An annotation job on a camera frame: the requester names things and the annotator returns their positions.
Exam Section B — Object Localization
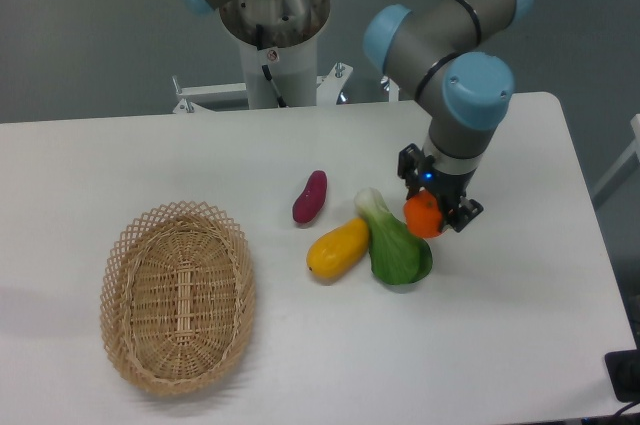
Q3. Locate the purple sweet potato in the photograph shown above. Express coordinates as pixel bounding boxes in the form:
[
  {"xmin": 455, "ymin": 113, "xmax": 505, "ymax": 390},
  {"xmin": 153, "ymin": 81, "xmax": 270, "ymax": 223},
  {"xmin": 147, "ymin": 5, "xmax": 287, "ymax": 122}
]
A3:
[{"xmin": 292, "ymin": 170, "xmax": 328, "ymax": 225}]

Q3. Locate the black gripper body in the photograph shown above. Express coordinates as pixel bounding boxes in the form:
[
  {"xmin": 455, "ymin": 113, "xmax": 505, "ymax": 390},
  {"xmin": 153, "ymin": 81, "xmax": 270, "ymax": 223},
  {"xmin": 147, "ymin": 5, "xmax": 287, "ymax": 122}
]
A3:
[{"xmin": 397, "ymin": 144, "xmax": 475, "ymax": 209}]

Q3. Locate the black device at table edge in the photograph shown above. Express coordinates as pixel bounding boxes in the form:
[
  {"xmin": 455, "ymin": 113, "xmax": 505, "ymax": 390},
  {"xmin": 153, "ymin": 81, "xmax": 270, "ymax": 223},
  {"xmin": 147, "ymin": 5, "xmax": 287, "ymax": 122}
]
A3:
[{"xmin": 604, "ymin": 349, "xmax": 639, "ymax": 403}]

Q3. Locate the woven wicker basket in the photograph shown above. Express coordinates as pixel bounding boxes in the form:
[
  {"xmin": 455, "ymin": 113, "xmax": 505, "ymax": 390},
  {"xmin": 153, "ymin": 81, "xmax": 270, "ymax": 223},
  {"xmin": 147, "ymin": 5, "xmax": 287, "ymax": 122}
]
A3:
[{"xmin": 100, "ymin": 201, "xmax": 256, "ymax": 396}]

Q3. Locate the orange fruit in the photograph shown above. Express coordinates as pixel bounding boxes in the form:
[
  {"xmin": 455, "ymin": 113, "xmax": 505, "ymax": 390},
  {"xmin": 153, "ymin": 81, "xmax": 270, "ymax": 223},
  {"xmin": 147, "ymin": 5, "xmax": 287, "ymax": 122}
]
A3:
[{"xmin": 403, "ymin": 190, "xmax": 443, "ymax": 239}]

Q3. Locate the yellow mango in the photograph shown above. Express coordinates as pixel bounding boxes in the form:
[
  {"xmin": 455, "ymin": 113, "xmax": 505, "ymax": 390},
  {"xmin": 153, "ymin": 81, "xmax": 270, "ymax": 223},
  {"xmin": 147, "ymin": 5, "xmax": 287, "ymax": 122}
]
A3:
[{"xmin": 306, "ymin": 218, "xmax": 370, "ymax": 280}]

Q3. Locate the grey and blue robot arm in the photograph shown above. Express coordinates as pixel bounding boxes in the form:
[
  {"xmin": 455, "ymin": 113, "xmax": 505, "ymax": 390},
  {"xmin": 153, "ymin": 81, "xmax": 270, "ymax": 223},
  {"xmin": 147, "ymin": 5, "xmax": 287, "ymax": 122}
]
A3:
[{"xmin": 184, "ymin": 0, "xmax": 534, "ymax": 231}]

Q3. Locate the black cable on pedestal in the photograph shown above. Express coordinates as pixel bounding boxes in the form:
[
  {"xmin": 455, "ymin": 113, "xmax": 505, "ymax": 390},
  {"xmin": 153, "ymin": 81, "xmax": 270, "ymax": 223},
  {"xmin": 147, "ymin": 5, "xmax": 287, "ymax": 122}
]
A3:
[{"xmin": 254, "ymin": 23, "xmax": 289, "ymax": 109}]

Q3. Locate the green bok choy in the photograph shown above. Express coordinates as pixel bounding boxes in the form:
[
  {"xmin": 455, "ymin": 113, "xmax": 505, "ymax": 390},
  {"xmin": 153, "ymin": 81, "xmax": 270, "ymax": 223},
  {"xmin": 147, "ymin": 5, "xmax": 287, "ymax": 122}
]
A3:
[{"xmin": 354, "ymin": 188, "xmax": 433, "ymax": 286}]

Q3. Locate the white frame at right edge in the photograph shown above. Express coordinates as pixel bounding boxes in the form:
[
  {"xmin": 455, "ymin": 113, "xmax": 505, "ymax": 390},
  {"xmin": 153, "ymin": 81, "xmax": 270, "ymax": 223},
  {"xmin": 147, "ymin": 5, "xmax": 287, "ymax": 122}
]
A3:
[{"xmin": 591, "ymin": 114, "xmax": 639, "ymax": 209}]

